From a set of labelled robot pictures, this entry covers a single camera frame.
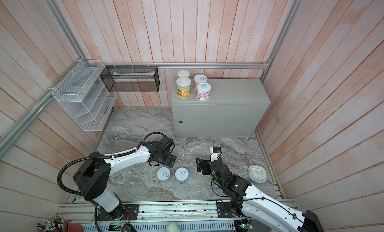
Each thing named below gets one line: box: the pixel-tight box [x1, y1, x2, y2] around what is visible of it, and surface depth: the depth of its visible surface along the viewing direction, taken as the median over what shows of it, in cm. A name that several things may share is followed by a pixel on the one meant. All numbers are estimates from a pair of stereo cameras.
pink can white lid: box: [156, 167, 171, 181], surface depth 82 cm
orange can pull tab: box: [193, 74, 208, 91], surface depth 80 cm
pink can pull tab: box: [196, 82, 212, 102], surface depth 76 cm
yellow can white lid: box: [177, 70, 190, 78], surface depth 80 cm
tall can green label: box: [176, 77, 192, 99], surface depth 75 cm
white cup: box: [165, 221, 181, 232], surface depth 65 cm
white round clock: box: [247, 164, 268, 184], surface depth 86 cm
